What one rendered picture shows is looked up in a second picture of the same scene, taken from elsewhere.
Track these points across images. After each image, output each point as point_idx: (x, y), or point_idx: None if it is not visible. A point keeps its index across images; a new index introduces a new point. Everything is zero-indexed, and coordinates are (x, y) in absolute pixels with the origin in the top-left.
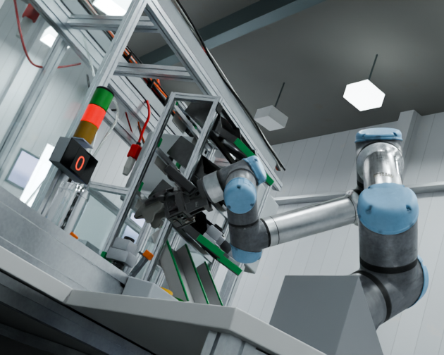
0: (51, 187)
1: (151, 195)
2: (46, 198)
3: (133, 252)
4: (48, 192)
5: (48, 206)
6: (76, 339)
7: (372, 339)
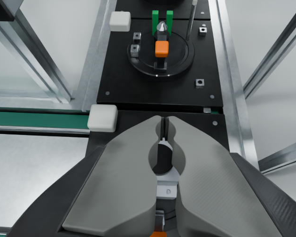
0: None
1: (43, 192)
2: (17, 52)
3: (169, 185)
4: (5, 43)
5: (34, 59)
6: None
7: None
